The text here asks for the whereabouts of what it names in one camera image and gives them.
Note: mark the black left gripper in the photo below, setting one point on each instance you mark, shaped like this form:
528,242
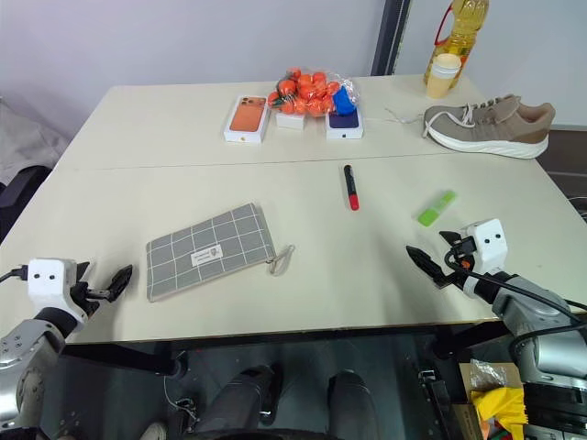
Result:
85,295

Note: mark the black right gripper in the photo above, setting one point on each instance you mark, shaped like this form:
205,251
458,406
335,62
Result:
458,268

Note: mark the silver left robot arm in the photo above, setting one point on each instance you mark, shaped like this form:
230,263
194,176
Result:
27,357

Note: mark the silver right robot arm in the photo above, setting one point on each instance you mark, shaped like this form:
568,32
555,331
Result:
541,330

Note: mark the grey checked pencil pouch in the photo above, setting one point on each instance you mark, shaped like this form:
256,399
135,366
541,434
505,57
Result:
206,252

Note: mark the green highlighter pen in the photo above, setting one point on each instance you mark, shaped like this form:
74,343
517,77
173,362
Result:
435,208

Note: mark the black marker with red cap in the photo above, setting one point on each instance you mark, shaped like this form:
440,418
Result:
351,188

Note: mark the black office chair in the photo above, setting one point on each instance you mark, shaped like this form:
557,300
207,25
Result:
20,192

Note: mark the beige sneaker with white sole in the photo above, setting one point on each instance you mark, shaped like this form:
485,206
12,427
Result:
495,126

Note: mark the grey cloth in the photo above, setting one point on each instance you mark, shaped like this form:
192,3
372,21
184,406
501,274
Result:
27,137

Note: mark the brown wooden cabinet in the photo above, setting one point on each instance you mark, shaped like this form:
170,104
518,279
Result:
568,160

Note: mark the purple phone box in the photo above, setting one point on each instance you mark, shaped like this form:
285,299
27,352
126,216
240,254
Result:
345,126

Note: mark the brown cardboard box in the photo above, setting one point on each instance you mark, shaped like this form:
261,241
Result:
468,412

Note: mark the white shoe tip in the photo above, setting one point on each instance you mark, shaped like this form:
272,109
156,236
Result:
155,432

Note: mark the yellow plastic bag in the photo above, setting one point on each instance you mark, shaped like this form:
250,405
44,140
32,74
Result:
500,405

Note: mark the cream paper cup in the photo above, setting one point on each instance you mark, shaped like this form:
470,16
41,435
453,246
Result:
441,78

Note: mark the dark rounded leg shape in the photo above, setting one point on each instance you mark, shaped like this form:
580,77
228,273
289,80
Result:
240,399
351,403

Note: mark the blue object in bag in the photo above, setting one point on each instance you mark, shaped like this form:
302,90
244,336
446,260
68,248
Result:
343,101

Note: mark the black electronic equipment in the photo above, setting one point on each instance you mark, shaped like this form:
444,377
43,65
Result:
557,410

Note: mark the small white box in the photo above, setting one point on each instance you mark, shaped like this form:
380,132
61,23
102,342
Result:
290,121

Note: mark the clear bag of oranges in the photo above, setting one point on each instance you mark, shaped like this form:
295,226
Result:
305,94

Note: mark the orange phone box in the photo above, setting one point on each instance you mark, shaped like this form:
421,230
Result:
246,118

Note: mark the yellow cooking oil bottle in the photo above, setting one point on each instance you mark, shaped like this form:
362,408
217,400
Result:
465,32

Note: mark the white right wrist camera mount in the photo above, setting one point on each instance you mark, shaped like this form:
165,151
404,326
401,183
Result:
488,245

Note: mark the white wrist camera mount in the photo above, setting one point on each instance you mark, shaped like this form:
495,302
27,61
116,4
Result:
488,245
46,282

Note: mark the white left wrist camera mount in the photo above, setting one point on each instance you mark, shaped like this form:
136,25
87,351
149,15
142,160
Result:
46,282

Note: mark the black table frame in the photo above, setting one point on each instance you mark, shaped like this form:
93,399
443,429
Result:
128,355

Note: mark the dark vertical door frame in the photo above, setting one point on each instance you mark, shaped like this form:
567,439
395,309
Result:
390,36

